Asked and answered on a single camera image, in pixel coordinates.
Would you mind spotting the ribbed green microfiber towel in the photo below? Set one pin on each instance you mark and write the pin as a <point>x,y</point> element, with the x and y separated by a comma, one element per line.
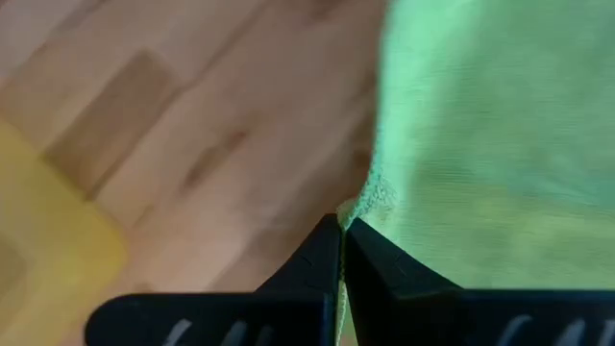
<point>480,144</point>

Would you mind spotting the yellow translucent plastic basket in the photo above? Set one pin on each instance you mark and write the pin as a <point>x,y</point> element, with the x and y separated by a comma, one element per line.
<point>48,264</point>

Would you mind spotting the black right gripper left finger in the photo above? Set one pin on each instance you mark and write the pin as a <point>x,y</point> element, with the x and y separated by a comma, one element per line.
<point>269,317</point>

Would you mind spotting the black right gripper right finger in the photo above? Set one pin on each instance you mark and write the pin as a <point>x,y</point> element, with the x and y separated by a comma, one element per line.
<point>408,312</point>

